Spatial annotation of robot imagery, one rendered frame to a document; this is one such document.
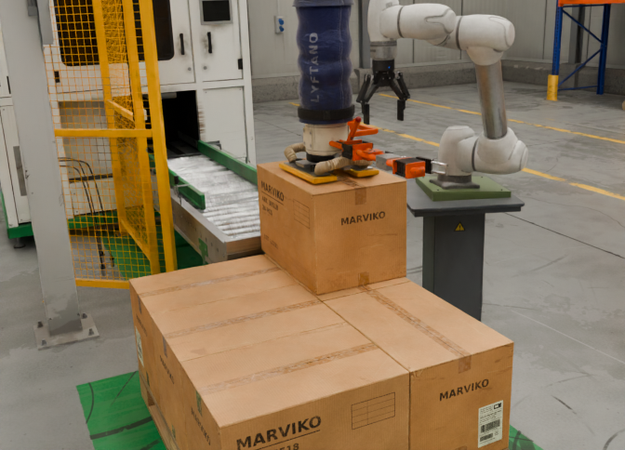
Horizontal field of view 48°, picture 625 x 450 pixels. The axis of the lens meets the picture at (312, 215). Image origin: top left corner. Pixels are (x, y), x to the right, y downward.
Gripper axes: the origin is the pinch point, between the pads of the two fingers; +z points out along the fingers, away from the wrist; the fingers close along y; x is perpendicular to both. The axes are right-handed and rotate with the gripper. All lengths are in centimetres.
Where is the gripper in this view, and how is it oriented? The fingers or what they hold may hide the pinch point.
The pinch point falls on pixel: (383, 118)
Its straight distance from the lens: 243.8
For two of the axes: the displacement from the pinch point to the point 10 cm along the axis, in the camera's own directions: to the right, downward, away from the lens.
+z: 0.3, 9.6, 2.9
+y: -9.0, 1.5, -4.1
